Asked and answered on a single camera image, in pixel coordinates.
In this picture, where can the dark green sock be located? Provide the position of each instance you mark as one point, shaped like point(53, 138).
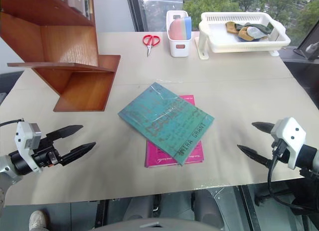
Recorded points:
point(261, 28)

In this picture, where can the mustard yellow sock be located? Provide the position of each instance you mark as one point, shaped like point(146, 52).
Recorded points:
point(231, 28)

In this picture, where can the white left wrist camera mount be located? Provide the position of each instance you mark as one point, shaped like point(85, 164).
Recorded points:
point(25, 134)

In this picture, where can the grey rounded robot torso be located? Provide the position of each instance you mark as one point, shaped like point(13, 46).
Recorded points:
point(159, 224)

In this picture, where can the white shoe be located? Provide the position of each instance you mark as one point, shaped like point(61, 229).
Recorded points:
point(38, 219)

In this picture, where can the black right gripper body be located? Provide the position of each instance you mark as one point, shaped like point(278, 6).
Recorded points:
point(281, 152)

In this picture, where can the teal hardcover book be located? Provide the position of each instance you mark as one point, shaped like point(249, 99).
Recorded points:
point(159, 116)

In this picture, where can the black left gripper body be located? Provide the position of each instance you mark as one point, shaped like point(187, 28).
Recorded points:
point(46, 153)

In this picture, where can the white upright book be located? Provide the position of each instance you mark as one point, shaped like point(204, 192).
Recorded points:
point(76, 2)

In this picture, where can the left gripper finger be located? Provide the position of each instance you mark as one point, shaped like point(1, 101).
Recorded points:
point(66, 131)
point(78, 151)

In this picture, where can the wooden shelf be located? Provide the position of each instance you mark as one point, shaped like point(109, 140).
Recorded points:
point(64, 41)

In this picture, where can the white plastic storage bin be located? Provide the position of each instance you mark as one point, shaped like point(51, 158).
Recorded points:
point(179, 46)

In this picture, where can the dark rounded robot leg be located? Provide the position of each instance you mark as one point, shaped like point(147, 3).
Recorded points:
point(138, 207)
point(209, 206)

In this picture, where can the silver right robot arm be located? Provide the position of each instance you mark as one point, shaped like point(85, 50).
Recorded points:
point(309, 156)

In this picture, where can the light grey sock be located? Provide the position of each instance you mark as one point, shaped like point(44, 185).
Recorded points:
point(255, 32)

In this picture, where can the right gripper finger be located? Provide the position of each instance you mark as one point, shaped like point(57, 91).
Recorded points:
point(255, 156)
point(264, 127)

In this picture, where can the black side stand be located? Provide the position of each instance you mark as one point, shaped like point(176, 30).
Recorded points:
point(304, 74)

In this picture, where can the blue sock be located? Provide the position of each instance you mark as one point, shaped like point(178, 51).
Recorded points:
point(245, 38)

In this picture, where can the dark window frame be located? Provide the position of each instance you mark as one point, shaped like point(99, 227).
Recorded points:
point(132, 9)

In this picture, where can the blue sponge pad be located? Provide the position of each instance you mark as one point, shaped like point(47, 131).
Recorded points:
point(188, 27)

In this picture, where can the clear plastic zip bag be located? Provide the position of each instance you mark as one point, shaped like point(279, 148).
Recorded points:
point(159, 12)

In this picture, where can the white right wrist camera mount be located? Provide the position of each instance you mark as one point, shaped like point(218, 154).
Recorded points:
point(291, 134)

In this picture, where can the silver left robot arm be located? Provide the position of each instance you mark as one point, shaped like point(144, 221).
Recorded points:
point(7, 166)

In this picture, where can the pink hardcover book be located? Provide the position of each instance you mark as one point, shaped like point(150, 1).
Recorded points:
point(159, 157)

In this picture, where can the white plastic drain basket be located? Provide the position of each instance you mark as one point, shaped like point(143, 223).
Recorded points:
point(219, 41)

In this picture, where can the black table frame strut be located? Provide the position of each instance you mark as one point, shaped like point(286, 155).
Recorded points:
point(101, 213)
point(249, 208)

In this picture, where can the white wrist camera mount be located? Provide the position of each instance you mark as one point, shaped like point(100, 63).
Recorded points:
point(291, 134)
point(25, 134)

